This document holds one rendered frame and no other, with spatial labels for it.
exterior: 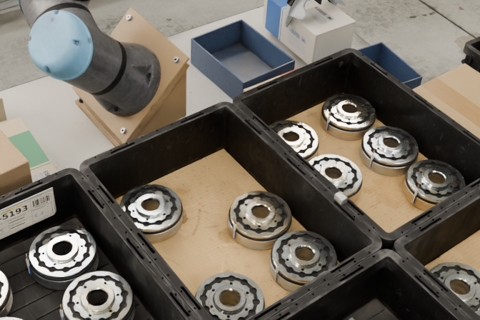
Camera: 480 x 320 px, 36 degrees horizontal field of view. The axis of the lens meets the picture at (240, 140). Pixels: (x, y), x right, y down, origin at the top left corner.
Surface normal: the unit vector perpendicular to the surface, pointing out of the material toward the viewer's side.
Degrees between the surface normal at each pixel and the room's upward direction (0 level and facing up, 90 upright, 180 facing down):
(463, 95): 0
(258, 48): 90
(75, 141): 0
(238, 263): 0
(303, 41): 90
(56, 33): 47
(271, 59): 90
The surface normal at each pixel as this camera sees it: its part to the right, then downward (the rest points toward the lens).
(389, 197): 0.05, -0.73
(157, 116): 0.61, 0.56
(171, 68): -0.51, -0.26
